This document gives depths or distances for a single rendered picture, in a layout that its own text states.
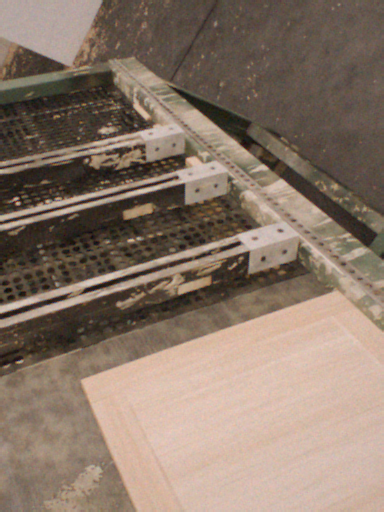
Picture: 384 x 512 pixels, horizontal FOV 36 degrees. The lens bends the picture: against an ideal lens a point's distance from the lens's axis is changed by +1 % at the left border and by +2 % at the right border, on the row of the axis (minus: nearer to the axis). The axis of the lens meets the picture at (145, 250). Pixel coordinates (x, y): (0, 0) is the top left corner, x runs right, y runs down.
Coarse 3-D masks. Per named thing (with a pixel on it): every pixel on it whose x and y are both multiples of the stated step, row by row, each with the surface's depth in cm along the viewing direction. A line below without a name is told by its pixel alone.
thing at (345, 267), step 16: (112, 64) 221; (192, 128) 177; (208, 144) 169; (224, 160) 161; (240, 176) 154; (256, 192) 148; (272, 208) 142; (288, 224) 138; (320, 240) 132; (336, 256) 127; (368, 288) 119
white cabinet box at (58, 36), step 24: (0, 0) 416; (24, 0) 422; (48, 0) 428; (72, 0) 434; (96, 0) 440; (0, 24) 427; (24, 24) 433; (48, 24) 439; (72, 24) 445; (48, 48) 450; (72, 48) 456
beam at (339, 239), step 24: (144, 72) 215; (144, 96) 198; (168, 96) 198; (168, 120) 184; (192, 120) 183; (192, 144) 171; (216, 144) 170; (264, 168) 158; (240, 192) 152; (288, 192) 149; (264, 216) 144; (312, 216) 140; (336, 240) 132; (312, 264) 130; (360, 264) 126; (336, 288) 124
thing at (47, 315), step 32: (192, 256) 127; (224, 256) 126; (256, 256) 129; (288, 256) 133; (64, 288) 119; (96, 288) 121; (128, 288) 119; (160, 288) 123; (0, 320) 113; (32, 320) 113; (64, 320) 117; (96, 320) 120; (0, 352) 115
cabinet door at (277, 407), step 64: (256, 320) 118; (320, 320) 117; (128, 384) 106; (192, 384) 106; (256, 384) 106; (320, 384) 105; (128, 448) 96; (192, 448) 96; (256, 448) 96; (320, 448) 95
